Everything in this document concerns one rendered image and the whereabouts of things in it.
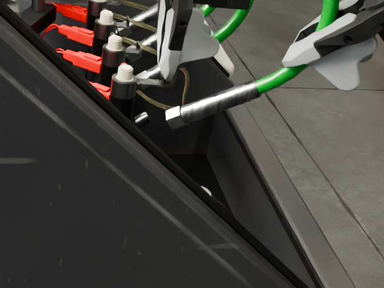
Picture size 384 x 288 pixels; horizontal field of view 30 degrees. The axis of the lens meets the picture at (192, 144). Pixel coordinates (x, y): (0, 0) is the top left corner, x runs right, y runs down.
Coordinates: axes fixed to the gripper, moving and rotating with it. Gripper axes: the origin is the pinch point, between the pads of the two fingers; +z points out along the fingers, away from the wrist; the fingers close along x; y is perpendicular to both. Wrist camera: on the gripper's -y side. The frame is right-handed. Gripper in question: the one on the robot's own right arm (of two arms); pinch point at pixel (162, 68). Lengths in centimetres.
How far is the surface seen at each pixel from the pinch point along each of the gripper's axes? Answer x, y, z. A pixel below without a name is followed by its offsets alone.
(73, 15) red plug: 25.4, -7.1, 4.3
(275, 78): -13.7, 7.3, -5.9
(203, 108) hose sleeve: -11.6, 1.6, -1.4
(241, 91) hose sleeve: -12.7, 4.6, -3.9
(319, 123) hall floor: 191, 127, 113
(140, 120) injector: -0.5, -1.8, 6.2
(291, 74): -14.3, 8.4, -6.7
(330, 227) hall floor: 115, 100, 113
